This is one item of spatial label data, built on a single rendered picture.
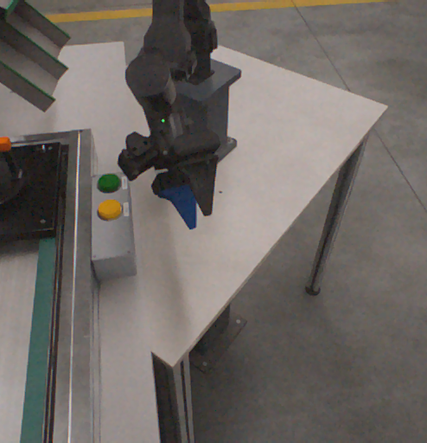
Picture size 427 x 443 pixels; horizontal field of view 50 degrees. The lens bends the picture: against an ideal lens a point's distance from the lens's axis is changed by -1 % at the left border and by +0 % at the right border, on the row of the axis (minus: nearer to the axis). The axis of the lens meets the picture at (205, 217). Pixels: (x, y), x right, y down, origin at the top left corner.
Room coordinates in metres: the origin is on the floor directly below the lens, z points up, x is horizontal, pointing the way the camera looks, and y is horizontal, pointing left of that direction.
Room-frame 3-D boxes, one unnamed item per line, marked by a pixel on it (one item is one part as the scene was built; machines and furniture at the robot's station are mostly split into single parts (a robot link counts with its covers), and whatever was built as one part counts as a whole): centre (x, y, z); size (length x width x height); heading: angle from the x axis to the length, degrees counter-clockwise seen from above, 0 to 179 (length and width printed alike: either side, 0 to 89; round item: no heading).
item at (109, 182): (0.63, 0.18, 0.96); 0.04 x 0.04 x 0.02
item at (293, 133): (0.89, 0.07, 0.84); 0.90 x 0.70 x 0.03; 143
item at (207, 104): (0.86, 0.03, 0.96); 0.15 x 0.15 x 0.20; 53
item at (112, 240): (0.56, 0.17, 0.93); 0.21 x 0.07 x 0.06; 9
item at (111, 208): (0.56, 0.17, 0.96); 0.04 x 0.04 x 0.02
